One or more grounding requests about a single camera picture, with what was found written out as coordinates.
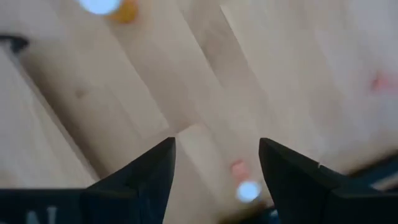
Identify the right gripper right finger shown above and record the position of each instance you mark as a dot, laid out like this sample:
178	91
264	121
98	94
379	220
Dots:
298	193

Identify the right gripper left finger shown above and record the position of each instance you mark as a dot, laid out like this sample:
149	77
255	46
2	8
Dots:
140	186

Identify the large white cap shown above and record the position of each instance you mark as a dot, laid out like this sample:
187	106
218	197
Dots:
99	4

